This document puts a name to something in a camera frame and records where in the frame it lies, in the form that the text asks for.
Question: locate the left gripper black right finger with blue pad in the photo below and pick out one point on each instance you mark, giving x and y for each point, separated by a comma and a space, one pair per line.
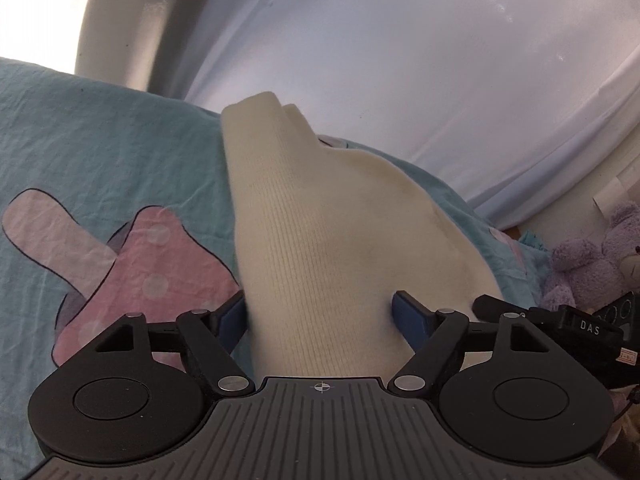
504, 388

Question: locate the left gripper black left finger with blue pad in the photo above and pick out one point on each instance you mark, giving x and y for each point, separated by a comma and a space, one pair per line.
139, 389

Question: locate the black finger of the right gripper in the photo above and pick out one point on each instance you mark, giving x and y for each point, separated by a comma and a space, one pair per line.
490, 309

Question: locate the cream knitted garment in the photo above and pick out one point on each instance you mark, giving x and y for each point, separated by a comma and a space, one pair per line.
324, 237

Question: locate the purple plush teddy bear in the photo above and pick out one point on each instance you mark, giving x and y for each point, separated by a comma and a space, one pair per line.
588, 276

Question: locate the teal mushroom print bedsheet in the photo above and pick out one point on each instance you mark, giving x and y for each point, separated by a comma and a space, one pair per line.
117, 201

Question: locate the white grey curtain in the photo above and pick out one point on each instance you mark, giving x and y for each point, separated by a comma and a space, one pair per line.
510, 102

